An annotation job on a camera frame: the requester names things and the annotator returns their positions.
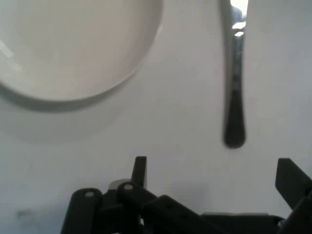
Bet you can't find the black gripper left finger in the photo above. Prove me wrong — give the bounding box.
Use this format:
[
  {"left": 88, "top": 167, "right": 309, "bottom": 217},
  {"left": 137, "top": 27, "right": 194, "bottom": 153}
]
[{"left": 60, "top": 156, "right": 220, "bottom": 234}]

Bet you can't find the white round plate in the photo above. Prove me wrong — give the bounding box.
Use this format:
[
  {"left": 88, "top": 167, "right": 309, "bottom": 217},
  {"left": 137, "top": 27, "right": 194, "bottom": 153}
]
[{"left": 0, "top": 0, "right": 163, "bottom": 112}]

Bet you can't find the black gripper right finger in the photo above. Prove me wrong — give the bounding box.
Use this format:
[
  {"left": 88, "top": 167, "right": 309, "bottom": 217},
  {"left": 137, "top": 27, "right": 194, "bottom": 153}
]
[{"left": 275, "top": 157, "right": 312, "bottom": 234}]

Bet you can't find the metal table knife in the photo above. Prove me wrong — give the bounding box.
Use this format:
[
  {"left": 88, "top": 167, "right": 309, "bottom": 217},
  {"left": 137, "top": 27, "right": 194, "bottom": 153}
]
[{"left": 219, "top": 0, "right": 249, "bottom": 149}]

